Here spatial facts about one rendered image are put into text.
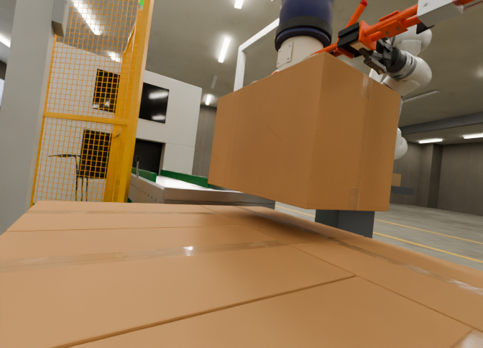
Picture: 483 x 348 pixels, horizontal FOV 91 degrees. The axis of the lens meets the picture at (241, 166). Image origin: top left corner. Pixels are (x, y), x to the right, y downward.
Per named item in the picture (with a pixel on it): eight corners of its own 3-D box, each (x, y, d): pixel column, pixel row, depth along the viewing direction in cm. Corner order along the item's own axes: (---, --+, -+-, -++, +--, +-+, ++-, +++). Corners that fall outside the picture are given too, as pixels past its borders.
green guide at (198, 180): (159, 175, 339) (160, 168, 339) (167, 175, 344) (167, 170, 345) (206, 188, 205) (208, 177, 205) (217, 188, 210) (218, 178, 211)
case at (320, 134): (207, 183, 109) (218, 98, 110) (273, 189, 130) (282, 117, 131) (306, 209, 58) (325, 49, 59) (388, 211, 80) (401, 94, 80)
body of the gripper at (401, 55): (407, 46, 81) (393, 35, 77) (405, 70, 81) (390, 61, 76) (384, 54, 88) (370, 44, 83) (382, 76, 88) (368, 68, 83)
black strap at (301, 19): (263, 43, 100) (264, 34, 100) (302, 62, 112) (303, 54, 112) (302, 17, 81) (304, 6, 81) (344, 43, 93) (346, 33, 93)
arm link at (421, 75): (426, 62, 81) (392, 93, 89) (444, 76, 89) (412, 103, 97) (405, 47, 87) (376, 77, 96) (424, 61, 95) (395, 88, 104)
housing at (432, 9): (415, 16, 58) (417, -2, 58) (428, 28, 61) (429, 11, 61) (451, 1, 52) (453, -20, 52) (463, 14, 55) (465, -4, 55)
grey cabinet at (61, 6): (54, 34, 154) (61, -10, 155) (65, 38, 157) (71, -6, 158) (51, 20, 137) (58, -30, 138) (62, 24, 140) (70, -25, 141)
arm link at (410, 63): (415, 75, 83) (407, 70, 80) (388, 82, 91) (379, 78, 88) (417, 50, 84) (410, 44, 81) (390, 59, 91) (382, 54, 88)
